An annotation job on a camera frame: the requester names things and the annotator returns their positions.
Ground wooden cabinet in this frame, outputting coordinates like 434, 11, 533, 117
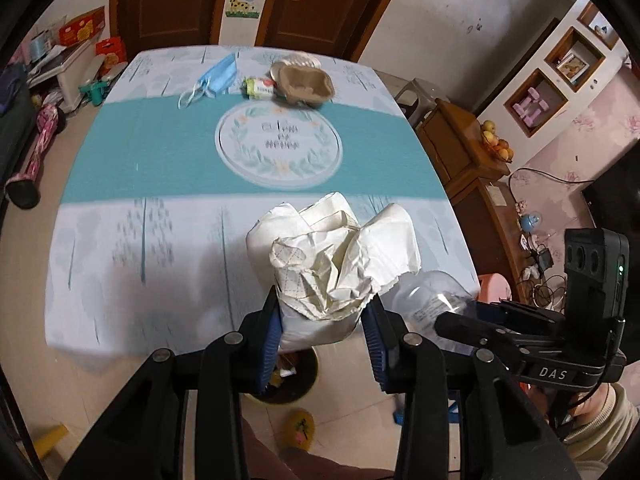
415, 97, 531, 291

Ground white paper bag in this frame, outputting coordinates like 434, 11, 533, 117
246, 191, 422, 353

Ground white niche shelf unit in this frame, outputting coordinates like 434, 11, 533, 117
502, 0, 631, 138

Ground printed teal white tablecloth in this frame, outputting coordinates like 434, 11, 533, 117
44, 45, 481, 361

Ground pink dumbbell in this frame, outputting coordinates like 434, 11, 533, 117
514, 89, 538, 117
527, 97, 551, 123

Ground yellow slipper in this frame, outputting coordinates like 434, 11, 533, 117
282, 410, 316, 451

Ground clear plastic bottle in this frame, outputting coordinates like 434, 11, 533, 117
387, 270, 481, 351

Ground dark grey bag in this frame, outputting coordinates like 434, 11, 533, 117
0, 62, 36, 181

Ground black cable tangle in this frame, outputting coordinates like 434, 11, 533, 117
520, 245, 568, 306

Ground black trash bin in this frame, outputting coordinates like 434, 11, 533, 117
245, 345, 321, 406

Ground grey plastic stool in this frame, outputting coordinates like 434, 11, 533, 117
390, 77, 436, 126

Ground green white snack wrapper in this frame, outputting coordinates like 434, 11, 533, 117
241, 76, 275, 101

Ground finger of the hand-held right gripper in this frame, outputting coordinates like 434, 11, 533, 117
474, 299, 567, 335
434, 311, 568, 362

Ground pink patterned umbrella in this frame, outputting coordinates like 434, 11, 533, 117
5, 102, 66, 208

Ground pink plastic stool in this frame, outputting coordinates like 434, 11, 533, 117
477, 274, 512, 306

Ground brown pulp cup tray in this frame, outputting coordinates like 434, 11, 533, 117
270, 62, 335, 108

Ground brown wooden door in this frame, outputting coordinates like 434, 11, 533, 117
110, 0, 236, 46
255, 0, 416, 61

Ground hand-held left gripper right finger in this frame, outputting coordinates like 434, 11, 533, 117
362, 295, 581, 480

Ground teal plastic toy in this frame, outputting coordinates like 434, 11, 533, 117
80, 80, 108, 106

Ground white low table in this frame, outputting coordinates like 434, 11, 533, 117
27, 45, 103, 111

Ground black television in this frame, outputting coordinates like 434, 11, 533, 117
582, 145, 640, 246

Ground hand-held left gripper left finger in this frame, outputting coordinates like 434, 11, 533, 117
60, 285, 284, 480

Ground framed photo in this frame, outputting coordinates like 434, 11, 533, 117
556, 52, 591, 86

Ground pile of yellow fruits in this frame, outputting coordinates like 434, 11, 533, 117
480, 120, 516, 163

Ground person's right hand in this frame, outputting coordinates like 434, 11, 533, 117
570, 389, 615, 430

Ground person's right forearm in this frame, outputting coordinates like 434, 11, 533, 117
560, 385, 640, 463

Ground blue face mask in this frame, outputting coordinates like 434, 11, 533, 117
177, 54, 238, 110

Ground red yellow gift box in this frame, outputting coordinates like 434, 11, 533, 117
59, 7, 106, 46

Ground small red gift box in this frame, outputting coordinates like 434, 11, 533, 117
95, 37, 126, 73

